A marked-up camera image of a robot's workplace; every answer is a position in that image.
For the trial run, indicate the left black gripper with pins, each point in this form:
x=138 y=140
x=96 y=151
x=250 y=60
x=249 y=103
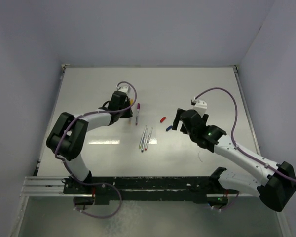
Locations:
x=128 y=114

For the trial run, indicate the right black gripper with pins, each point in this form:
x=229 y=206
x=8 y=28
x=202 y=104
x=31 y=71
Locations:
x=177 y=119

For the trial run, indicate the yellow-end white marker pen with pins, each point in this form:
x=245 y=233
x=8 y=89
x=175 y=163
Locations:
x=130 y=119

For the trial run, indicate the purple-end white marker pen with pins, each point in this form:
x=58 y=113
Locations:
x=137 y=117

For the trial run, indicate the red-end white marker pen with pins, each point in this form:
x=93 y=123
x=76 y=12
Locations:
x=148 y=139

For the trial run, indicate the blue-end white marker pen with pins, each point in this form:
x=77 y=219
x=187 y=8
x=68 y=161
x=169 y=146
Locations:
x=142 y=149

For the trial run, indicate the green-end white marker pen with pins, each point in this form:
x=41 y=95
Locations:
x=142 y=137

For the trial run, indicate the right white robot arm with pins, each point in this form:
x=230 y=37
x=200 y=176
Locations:
x=220 y=143

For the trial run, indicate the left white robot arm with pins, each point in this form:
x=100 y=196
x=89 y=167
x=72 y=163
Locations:
x=66 y=138

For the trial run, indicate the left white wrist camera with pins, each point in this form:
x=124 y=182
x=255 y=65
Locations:
x=125 y=89

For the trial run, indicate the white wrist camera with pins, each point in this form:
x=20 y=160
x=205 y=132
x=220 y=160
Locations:
x=125 y=89
x=199 y=105

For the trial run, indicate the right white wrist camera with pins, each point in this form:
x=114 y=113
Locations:
x=199 y=105

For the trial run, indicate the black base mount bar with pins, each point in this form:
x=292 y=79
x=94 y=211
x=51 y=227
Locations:
x=102 y=190

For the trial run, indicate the aluminium frame rail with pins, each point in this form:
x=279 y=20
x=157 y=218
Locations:
x=269 y=185

